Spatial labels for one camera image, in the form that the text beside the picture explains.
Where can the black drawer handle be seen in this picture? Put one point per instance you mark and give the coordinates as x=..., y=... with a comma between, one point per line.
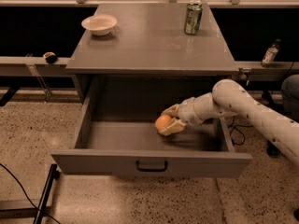
x=151, y=167

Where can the small black yellow device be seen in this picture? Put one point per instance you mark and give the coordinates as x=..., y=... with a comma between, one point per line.
x=50, y=57

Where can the black metal floor stand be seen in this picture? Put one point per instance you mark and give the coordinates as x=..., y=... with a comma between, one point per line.
x=35, y=208

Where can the grey cabinet desk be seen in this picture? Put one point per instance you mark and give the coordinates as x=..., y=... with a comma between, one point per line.
x=149, y=39

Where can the grey open top drawer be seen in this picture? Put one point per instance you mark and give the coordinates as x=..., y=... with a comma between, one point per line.
x=116, y=128

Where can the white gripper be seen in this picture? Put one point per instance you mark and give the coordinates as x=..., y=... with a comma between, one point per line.
x=187, y=110

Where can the white bowl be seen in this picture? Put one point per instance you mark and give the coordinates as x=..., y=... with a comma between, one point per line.
x=101, y=24

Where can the grey side rail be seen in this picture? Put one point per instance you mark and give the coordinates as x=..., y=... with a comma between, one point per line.
x=32, y=66
x=276, y=71

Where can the person leg in jeans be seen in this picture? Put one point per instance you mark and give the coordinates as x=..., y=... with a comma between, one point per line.
x=290, y=95

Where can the metal bracket on rail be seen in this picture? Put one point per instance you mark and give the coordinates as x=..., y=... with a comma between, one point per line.
x=244, y=73

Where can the orange fruit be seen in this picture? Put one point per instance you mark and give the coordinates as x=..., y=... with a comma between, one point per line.
x=162, y=121

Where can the green soda can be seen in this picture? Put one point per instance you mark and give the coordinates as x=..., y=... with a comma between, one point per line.
x=194, y=12

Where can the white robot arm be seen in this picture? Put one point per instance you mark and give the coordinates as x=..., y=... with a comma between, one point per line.
x=228, y=99

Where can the grey side rail left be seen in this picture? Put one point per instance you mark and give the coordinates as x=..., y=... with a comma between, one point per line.
x=32, y=66

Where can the small bottle on rail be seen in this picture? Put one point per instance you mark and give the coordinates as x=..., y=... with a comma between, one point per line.
x=271, y=53

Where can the grey side rail right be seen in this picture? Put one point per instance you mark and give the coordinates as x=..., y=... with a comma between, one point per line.
x=276, y=71

